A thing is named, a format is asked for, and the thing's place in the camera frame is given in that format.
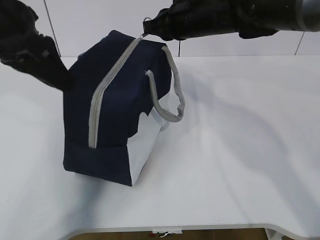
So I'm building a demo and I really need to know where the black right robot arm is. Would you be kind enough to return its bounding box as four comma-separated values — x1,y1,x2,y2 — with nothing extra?
142,0,320,41

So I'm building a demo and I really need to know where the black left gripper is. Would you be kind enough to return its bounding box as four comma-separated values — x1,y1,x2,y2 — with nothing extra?
0,0,74,92

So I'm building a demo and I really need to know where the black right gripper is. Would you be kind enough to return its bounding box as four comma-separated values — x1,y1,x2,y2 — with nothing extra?
142,0,250,40

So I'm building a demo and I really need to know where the white tape on table edge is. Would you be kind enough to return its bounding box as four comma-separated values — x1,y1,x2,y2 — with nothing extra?
152,227,183,238

